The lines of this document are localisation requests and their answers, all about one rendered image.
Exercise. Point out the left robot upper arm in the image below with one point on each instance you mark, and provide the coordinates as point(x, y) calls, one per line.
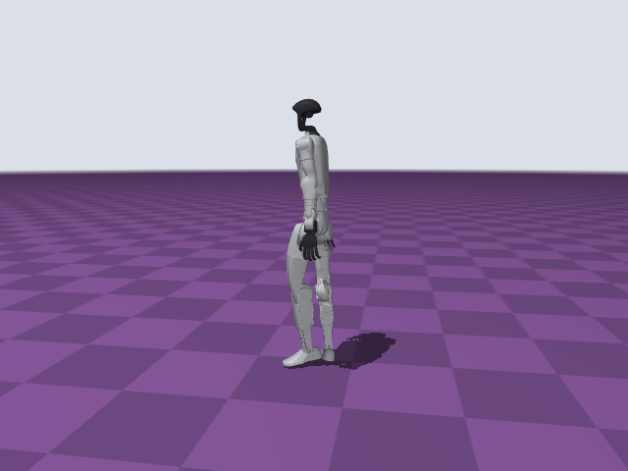
point(305, 149)

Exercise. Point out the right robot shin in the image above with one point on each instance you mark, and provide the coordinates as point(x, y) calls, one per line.
point(327, 317)

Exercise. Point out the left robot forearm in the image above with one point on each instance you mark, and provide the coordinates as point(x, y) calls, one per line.
point(310, 203)

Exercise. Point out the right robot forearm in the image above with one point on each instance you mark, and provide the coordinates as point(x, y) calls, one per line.
point(324, 199)

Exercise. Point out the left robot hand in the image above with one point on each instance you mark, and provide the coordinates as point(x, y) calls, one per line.
point(309, 241)

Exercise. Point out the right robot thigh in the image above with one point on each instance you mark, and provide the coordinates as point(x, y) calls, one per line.
point(322, 265)

